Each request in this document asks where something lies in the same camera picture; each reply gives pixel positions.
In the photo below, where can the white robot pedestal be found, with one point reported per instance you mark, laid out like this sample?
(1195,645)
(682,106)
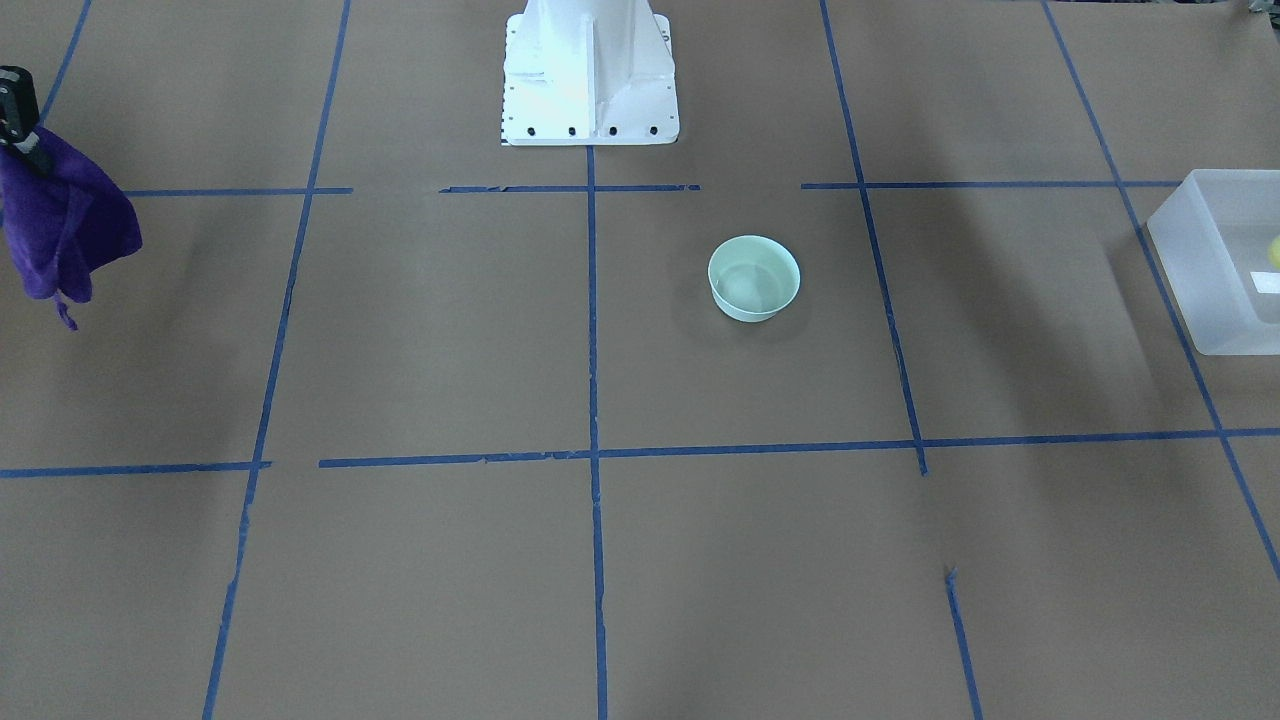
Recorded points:
(589,73)

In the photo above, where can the white paper label in box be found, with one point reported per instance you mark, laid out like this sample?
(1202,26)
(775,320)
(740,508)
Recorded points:
(1266,283)

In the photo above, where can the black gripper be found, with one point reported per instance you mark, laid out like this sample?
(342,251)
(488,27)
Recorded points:
(14,108)

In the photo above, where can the purple cloth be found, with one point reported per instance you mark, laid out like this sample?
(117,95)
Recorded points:
(63,224)

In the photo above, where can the mint green bowl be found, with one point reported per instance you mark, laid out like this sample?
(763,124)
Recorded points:
(753,278)

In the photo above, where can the translucent white plastic box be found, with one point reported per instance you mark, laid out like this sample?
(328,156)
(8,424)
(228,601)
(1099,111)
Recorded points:
(1211,233)

